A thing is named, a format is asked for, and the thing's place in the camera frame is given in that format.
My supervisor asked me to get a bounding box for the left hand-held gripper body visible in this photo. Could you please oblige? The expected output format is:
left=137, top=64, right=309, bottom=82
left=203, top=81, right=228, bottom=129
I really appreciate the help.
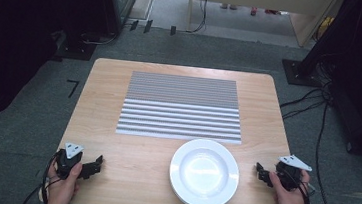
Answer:
left=53, top=140, right=86, bottom=181

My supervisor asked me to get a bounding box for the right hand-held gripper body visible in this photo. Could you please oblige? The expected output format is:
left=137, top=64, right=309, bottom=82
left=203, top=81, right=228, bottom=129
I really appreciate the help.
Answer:
left=272, top=152, right=314, bottom=195

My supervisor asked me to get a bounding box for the white plate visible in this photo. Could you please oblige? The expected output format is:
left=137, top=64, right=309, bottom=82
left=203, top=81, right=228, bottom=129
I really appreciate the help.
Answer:
left=165, top=135, right=243, bottom=204

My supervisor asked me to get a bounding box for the person's left hand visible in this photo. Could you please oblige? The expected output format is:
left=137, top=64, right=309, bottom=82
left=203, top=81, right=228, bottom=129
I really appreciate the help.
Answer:
left=45, top=158, right=84, bottom=204

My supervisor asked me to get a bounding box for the person's right hand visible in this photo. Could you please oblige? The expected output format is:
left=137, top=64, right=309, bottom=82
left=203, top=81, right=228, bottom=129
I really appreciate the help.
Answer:
left=266, top=166, right=313, bottom=204

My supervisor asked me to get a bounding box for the grey striped placemat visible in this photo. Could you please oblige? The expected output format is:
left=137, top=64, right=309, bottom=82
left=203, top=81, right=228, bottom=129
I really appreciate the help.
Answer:
left=115, top=69, right=248, bottom=146

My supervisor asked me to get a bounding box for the black stand base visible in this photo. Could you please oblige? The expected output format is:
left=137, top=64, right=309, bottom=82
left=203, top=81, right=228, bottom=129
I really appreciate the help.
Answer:
left=279, top=58, right=327, bottom=89
left=52, top=34, right=99, bottom=64

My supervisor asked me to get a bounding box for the left hand-held gripper black cable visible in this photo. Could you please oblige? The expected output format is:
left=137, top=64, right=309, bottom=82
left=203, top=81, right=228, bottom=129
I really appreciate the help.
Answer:
left=21, top=146, right=65, bottom=204

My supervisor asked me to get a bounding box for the hand-held gripper black cable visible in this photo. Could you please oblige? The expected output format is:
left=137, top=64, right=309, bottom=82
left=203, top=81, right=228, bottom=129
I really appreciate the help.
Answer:
left=288, top=174, right=317, bottom=204
left=21, top=146, right=65, bottom=204

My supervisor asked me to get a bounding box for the right hand-held gripper black cable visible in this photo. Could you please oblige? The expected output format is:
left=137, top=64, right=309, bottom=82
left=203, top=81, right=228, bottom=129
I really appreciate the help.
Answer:
left=288, top=174, right=317, bottom=204

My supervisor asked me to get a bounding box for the long black floor cable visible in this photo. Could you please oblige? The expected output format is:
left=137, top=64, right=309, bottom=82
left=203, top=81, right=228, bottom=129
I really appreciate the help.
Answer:
left=309, top=98, right=358, bottom=204

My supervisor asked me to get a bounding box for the black floor cable bundle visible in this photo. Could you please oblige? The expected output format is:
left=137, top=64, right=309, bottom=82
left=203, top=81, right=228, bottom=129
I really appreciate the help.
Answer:
left=278, top=76, right=335, bottom=125

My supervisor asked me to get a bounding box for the black hanging cable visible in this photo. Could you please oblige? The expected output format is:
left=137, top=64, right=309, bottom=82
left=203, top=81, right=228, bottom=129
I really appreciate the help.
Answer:
left=186, top=0, right=211, bottom=36

